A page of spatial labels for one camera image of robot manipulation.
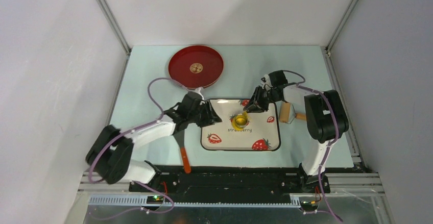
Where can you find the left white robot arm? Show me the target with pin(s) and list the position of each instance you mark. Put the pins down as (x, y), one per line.
(111, 154)

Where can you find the orange handled metal scraper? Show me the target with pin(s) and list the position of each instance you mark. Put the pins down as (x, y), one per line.
(179, 137)

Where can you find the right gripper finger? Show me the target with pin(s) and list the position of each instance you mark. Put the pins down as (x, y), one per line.
(260, 107)
(255, 97)

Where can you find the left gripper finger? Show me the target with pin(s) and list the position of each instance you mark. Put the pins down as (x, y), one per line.
(211, 117)
(203, 121)

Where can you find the yellow dough ball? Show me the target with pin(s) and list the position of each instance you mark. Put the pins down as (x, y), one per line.
(241, 119)

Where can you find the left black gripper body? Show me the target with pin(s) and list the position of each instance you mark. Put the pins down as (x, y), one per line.
(201, 111)

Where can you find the white strawberry print tray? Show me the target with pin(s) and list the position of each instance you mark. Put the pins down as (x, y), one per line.
(259, 133)

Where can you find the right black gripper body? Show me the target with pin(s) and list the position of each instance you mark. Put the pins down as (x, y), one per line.
(268, 95)

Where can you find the round red lacquer tray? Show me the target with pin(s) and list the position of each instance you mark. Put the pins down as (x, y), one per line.
(196, 66)

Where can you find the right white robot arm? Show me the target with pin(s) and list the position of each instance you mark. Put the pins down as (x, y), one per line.
(326, 117)

